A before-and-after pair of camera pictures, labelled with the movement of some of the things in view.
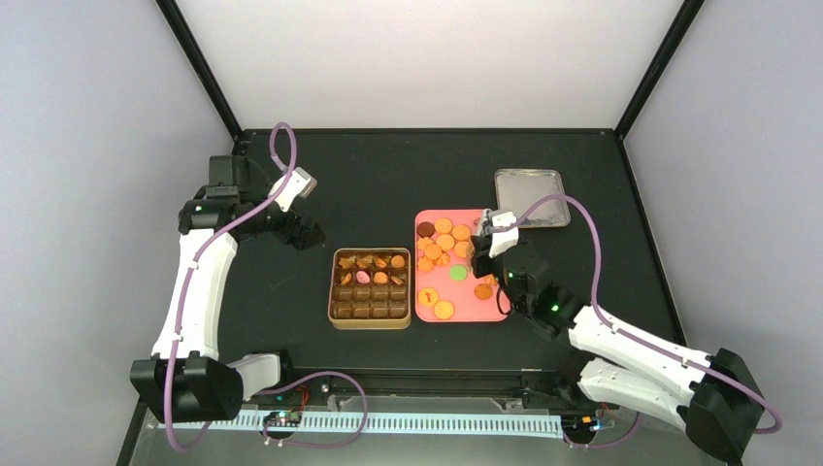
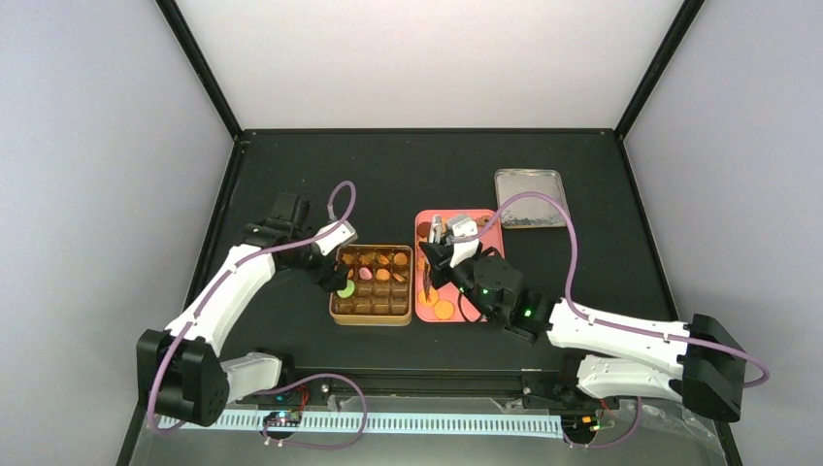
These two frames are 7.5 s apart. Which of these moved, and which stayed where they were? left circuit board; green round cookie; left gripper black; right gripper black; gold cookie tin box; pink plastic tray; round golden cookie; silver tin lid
Moved: left gripper black; right gripper black; green round cookie
Stayed: gold cookie tin box; pink plastic tray; left circuit board; round golden cookie; silver tin lid
